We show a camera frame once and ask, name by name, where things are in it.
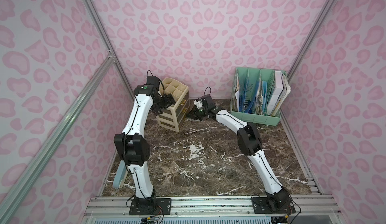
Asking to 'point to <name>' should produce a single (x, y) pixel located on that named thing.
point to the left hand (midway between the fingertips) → (170, 104)
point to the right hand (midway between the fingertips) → (184, 114)
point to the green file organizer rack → (257, 95)
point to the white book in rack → (281, 89)
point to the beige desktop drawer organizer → (174, 116)
